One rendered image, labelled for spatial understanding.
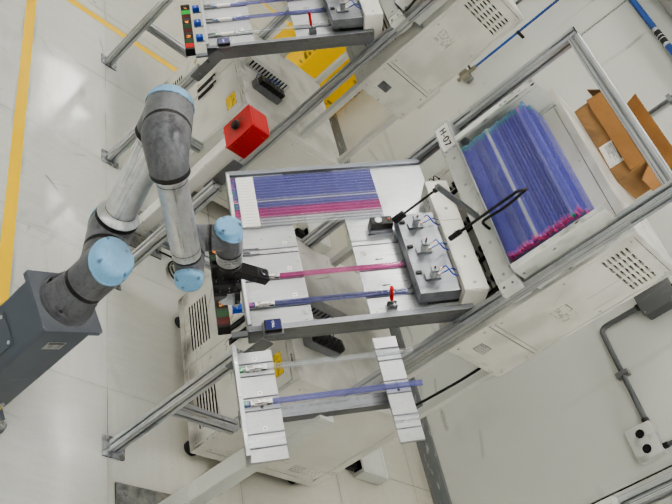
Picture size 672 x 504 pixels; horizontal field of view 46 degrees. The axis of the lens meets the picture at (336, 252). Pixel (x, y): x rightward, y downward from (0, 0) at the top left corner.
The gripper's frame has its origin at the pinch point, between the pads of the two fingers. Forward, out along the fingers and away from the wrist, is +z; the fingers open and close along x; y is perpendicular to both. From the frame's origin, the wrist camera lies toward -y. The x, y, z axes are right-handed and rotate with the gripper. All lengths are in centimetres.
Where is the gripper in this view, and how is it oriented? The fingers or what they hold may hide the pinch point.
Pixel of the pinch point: (237, 303)
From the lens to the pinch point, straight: 244.1
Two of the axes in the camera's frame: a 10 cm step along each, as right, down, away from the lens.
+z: -0.9, 6.6, 7.5
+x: 1.9, 7.5, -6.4
